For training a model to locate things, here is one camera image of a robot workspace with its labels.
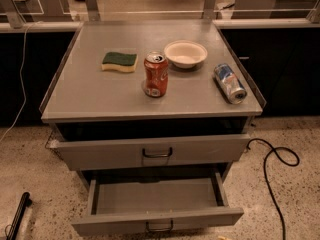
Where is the white cable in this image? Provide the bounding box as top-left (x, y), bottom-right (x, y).
top-left (0, 22), bottom-right (34, 142)

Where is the black bar on floor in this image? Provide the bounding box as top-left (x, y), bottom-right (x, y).
top-left (5, 192), bottom-right (32, 240)

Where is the white bowl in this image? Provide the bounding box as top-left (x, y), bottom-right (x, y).
top-left (164, 40), bottom-right (208, 69)

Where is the orange soda can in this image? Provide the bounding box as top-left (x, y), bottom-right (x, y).
top-left (144, 51), bottom-right (168, 98)

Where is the grey drawer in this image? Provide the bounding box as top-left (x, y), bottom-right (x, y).
top-left (72, 172), bottom-right (244, 236)
top-left (55, 134), bottom-right (250, 171)

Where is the blue silver can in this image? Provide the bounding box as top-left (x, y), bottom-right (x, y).
top-left (213, 64), bottom-right (247, 104)

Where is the grey top drawer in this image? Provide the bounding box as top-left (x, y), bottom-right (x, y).
top-left (55, 134), bottom-right (250, 171)

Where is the green yellow sponge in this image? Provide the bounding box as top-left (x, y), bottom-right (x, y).
top-left (101, 52), bottom-right (138, 73)

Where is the black floor cable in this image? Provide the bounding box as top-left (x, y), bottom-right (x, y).
top-left (246, 137), bottom-right (300, 240)

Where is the grey drawer cabinet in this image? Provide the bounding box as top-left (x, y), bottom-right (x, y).
top-left (38, 19), bottom-right (267, 185)

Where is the metal railing with posts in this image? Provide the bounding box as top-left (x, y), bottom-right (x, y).
top-left (0, 0), bottom-right (320, 28)

